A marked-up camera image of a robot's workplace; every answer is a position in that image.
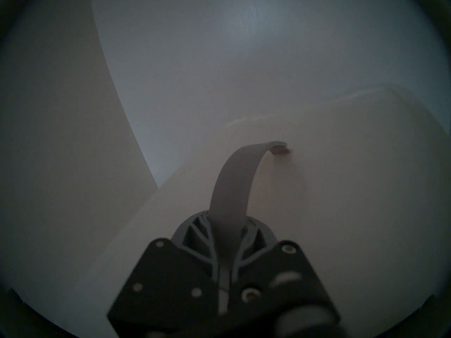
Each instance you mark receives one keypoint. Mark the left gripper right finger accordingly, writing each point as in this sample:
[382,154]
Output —
[282,288]

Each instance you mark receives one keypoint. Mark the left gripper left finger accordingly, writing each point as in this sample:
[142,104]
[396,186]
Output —
[165,288]

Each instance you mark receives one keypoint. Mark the white plastic bin lid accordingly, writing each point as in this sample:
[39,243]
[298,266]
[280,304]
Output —
[352,182]

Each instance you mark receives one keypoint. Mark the white wooden cabinet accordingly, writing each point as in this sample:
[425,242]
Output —
[211,41]

